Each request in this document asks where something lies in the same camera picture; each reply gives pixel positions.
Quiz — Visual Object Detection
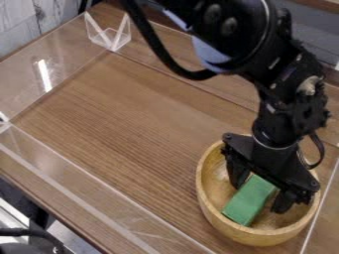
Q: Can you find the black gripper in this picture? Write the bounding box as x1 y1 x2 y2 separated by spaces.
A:
222 133 322 213

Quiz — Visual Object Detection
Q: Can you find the green rectangular block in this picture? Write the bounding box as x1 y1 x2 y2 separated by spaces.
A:
222 175 277 226

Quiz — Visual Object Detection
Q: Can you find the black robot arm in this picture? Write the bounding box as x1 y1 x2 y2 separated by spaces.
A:
155 0 332 213

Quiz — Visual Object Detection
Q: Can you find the brown wooden bowl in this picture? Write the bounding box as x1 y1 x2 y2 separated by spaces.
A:
197 141 322 247

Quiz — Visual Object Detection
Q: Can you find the clear acrylic corner bracket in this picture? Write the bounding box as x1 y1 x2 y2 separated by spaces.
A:
85 12 131 53

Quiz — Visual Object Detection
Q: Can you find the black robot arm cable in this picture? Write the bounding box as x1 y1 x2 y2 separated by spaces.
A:
121 0 221 81

